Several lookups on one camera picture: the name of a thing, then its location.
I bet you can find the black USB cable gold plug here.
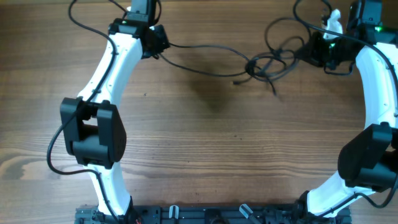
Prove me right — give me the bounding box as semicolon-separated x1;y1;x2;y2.
158;17;312;85

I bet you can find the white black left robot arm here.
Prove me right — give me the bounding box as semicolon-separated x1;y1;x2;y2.
59;1;170;223

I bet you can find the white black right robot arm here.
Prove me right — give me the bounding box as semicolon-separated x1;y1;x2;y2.
294;1;397;222

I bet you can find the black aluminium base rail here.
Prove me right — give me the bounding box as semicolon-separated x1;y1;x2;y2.
73;203;352;224

